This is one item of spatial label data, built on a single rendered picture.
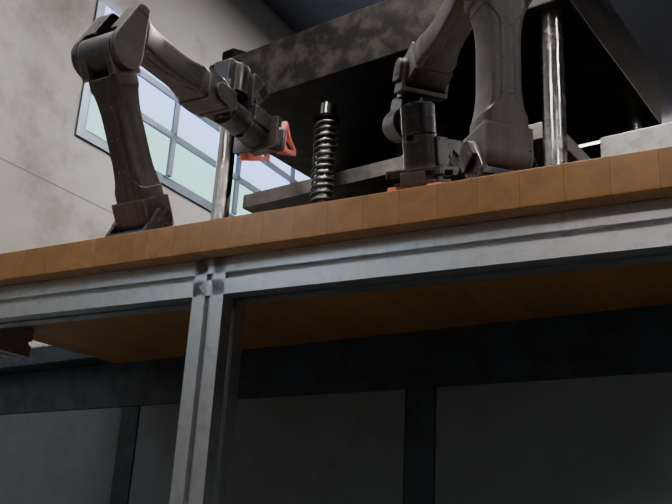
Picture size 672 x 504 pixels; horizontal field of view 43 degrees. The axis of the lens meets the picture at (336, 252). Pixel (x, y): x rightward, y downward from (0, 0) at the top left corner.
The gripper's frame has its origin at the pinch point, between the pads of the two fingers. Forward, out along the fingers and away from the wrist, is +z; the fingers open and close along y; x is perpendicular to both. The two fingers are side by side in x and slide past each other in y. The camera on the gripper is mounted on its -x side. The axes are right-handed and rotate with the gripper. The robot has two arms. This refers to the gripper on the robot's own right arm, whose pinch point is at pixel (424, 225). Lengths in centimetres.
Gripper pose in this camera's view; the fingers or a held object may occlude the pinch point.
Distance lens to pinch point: 139.2
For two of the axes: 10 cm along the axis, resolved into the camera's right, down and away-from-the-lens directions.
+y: -7.9, 0.4, 6.1
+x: -6.1, 0.5, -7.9
